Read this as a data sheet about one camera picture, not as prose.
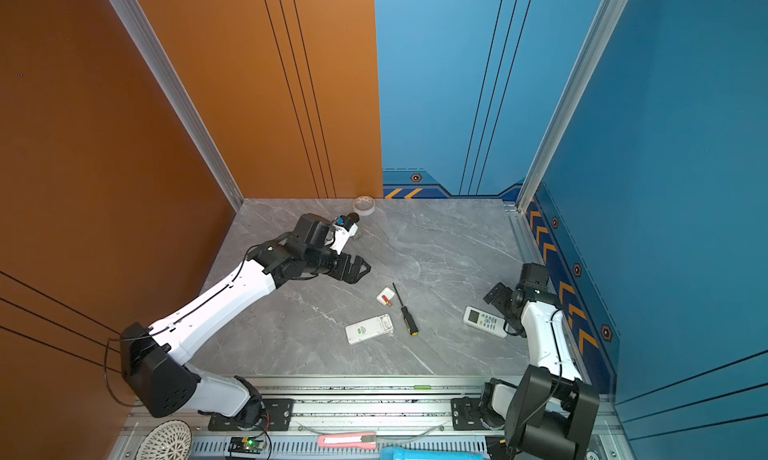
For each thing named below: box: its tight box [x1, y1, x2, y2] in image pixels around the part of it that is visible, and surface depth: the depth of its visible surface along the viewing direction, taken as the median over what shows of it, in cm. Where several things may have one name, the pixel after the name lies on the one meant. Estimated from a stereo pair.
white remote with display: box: [463, 306, 508, 339], surface depth 90 cm
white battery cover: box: [376, 286, 395, 306], surface depth 96 cm
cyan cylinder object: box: [380, 446, 485, 460], surface depth 71 cm
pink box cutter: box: [317, 432, 377, 450], surface depth 71 cm
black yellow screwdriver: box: [392, 282, 419, 337], surface depth 89 cm
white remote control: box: [345, 313, 394, 345], surface depth 89 cm
